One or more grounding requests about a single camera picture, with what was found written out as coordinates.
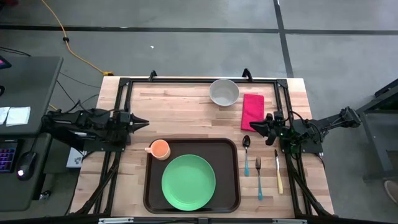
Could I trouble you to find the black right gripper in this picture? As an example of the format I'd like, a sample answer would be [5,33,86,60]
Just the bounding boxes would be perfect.
[249,111,284,146]

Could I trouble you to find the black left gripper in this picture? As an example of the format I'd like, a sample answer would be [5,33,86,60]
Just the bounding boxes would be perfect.
[117,111,150,146]

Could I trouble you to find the black spoon teal handle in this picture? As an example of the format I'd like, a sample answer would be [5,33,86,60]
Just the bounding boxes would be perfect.
[242,134,251,177]

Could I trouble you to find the red cloth napkin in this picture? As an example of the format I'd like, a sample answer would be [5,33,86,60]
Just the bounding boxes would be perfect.
[241,93,265,132]

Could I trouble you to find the orange ribbed mug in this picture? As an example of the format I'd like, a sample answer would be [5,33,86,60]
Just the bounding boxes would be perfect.
[144,139,171,161]

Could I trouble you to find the beige bowl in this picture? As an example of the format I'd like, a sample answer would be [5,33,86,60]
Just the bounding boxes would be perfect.
[208,78,240,107]

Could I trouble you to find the black knife cream handle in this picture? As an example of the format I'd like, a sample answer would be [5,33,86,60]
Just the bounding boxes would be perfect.
[274,149,284,195]

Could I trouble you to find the black fork teal handle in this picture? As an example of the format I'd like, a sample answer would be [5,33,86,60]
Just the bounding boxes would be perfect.
[255,156,264,201]

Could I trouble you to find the green plate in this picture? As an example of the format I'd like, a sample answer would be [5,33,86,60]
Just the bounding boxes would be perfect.
[160,154,216,212]

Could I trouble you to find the dark brown serving tray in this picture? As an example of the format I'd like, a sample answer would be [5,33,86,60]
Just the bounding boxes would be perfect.
[142,138,242,215]

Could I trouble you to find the white printed box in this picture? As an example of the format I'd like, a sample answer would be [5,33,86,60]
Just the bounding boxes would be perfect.
[66,147,86,169]

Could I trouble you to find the dark metal stand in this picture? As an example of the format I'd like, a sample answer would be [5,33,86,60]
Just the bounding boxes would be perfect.
[343,79,398,183]

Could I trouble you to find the grey side desk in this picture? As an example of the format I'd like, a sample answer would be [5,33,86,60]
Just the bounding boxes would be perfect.
[0,55,65,212]

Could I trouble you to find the black computer mouse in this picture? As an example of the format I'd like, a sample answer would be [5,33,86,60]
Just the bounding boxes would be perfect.
[16,151,37,181]

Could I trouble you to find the white paper towel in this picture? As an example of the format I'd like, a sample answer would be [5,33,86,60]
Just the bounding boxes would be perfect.
[6,106,32,127]
[0,106,11,125]

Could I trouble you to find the backlit black keyboard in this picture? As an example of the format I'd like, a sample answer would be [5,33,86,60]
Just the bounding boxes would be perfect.
[0,139,19,174]

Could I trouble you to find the person's shoe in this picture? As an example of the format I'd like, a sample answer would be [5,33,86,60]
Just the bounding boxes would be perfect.
[384,179,398,205]

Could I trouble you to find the black device pink screen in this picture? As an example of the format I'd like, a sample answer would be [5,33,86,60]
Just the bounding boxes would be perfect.
[0,55,12,71]

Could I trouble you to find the yellow extension cable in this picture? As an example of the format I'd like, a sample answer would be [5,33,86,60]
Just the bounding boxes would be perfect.
[40,0,114,111]

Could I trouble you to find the black aluminium rig frame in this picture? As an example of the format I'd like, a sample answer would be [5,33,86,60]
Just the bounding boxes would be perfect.
[67,68,335,218]

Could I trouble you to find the silver metal bracket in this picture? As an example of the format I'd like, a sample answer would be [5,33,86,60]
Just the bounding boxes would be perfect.
[272,218,308,224]
[98,217,135,224]

